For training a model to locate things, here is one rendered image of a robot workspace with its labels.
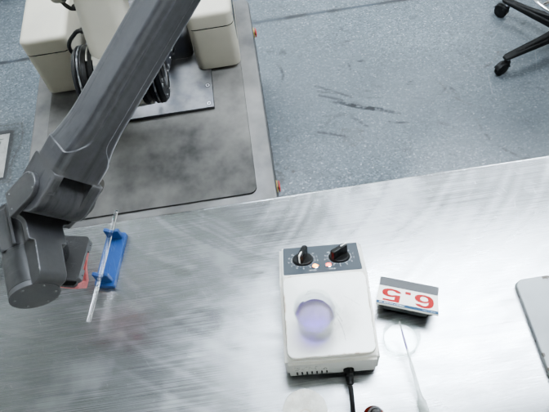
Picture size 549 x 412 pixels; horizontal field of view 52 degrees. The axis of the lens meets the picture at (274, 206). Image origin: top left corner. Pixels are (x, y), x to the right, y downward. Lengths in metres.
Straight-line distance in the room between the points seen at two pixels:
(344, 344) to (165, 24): 0.46
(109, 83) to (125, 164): 0.95
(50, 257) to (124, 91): 0.21
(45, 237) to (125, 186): 0.85
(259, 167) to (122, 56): 0.90
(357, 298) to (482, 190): 0.33
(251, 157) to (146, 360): 0.76
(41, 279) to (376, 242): 0.52
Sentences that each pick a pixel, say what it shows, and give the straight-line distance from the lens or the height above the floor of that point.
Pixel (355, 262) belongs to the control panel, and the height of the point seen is 0.81.
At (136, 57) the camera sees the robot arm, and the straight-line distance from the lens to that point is 0.65.
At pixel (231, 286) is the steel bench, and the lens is 0.92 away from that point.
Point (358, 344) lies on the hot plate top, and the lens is 0.79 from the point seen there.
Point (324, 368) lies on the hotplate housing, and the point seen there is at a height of 0.79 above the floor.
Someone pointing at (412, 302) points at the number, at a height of 0.78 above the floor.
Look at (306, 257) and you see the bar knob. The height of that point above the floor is 0.80.
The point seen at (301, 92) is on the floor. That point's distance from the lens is 2.15.
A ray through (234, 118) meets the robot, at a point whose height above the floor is 0.36.
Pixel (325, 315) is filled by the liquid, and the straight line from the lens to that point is 0.75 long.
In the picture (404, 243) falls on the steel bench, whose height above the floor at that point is 0.75.
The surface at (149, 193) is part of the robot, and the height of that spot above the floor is 0.37.
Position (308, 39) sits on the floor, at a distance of 2.34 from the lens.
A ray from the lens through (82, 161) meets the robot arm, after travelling 0.68.
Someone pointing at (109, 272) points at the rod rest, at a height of 0.76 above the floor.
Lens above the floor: 1.59
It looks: 59 degrees down
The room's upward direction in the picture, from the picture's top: 10 degrees counter-clockwise
